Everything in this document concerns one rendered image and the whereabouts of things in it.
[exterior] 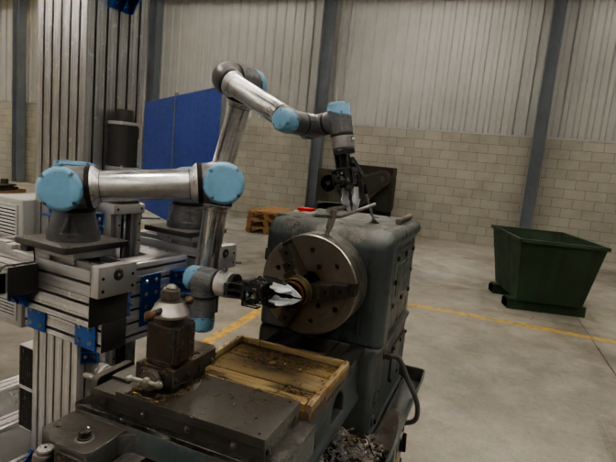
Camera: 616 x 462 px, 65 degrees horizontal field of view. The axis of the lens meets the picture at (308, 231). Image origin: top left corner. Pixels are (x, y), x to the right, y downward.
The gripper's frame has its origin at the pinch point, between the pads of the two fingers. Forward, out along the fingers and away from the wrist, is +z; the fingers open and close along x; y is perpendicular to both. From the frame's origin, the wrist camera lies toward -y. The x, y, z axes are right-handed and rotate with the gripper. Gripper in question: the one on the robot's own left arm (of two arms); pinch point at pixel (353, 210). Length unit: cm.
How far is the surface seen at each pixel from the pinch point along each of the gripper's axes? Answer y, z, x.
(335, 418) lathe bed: 24, 60, -6
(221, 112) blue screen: -385, -137, -274
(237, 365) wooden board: 42, 38, -25
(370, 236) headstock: 1.3, 9.2, 5.3
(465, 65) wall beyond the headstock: -988, -270, -10
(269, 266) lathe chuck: 18.4, 14.1, -23.8
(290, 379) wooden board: 42, 42, -10
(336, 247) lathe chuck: 18.3, 10.0, -0.7
